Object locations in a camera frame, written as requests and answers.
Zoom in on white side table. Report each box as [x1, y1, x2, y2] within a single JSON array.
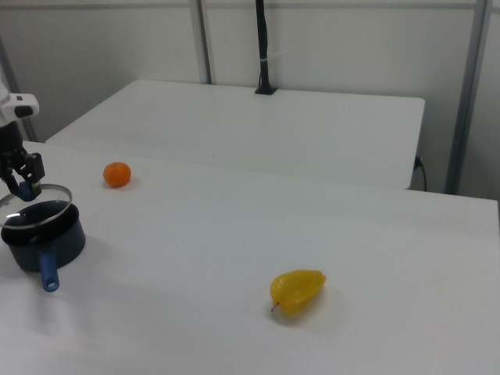
[[45, 79, 426, 191]]

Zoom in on wide grey aluminium frame post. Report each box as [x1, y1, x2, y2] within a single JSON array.
[[444, 0, 494, 195]]

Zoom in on white cable tie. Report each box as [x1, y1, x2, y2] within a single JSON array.
[[259, 48, 291, 64]]

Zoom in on slim grey aluminium frame post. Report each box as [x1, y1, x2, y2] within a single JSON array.
[[194, 0, 216, 85]]

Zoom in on black pole with base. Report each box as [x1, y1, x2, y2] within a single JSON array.
[[254, 0, 278, 96]]

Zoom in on glass lid with blue knob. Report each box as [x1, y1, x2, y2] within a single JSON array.
[[0, 180, 74, 232]]

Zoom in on black power cable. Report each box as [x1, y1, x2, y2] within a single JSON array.
[[413, 155, 429, 192]]

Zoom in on orange mandarin fruit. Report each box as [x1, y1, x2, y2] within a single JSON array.
[[102, 161, 132, 189]]

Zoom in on dark blue pot blue handle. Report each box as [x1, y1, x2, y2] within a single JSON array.
[[0, 200, 87, 293]]

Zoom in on yellow plastic starfruit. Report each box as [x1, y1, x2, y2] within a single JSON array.
[[269, 269, 328, 316]]

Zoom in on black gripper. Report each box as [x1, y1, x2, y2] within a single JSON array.
[[0, 121, 45, 202]]

